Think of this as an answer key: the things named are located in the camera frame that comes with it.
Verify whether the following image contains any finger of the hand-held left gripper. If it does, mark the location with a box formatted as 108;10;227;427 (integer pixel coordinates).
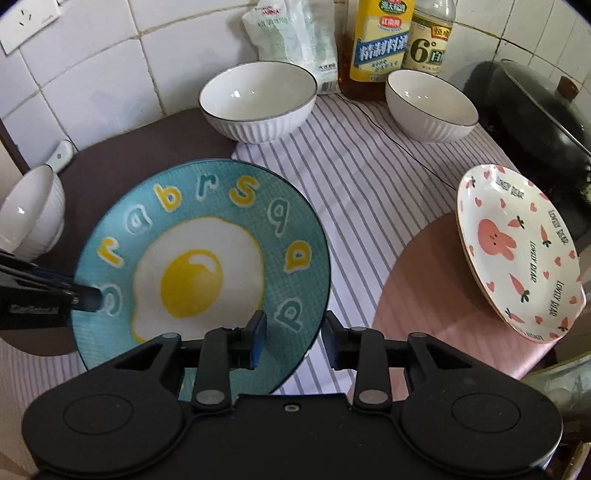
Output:
0;249;77;291
65;281;105;315

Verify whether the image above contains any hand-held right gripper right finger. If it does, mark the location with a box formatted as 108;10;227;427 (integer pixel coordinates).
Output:
322;311;468;411

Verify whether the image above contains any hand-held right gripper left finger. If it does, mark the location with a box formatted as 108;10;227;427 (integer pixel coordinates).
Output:
113;310;269;414

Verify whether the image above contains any white ribbed bowl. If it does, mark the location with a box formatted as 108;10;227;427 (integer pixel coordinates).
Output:
198;61;319;145
0;165;66;261
385;69;479;144

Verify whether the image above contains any blue fried egg plate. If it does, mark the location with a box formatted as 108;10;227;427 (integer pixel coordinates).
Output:
71;158;332;397

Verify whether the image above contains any pink rabbit print plate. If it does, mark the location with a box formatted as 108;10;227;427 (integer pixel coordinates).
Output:
456;164;584;344

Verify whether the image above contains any striped patchwork tablecloth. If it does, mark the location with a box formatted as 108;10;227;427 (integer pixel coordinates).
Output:
0;90;587;480

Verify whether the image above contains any black wok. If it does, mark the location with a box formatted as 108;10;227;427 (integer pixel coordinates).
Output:
462;60;591;241

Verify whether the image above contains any clear glass bottle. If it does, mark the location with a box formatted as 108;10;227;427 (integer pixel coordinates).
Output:
339;0;414;100

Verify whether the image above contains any white plastic bag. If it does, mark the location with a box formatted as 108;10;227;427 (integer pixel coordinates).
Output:
242;0;340;95

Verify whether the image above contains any clear vinegar bottle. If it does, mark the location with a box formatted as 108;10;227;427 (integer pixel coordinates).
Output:
402;0;458;79

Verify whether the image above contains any glass wok lid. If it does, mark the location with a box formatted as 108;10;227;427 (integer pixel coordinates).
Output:
501;58;591;158

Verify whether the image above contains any white utensil handle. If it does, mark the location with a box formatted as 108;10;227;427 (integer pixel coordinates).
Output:
44;140;75;171

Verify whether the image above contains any white wall socket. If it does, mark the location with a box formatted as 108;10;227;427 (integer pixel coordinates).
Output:
0;0;61;55

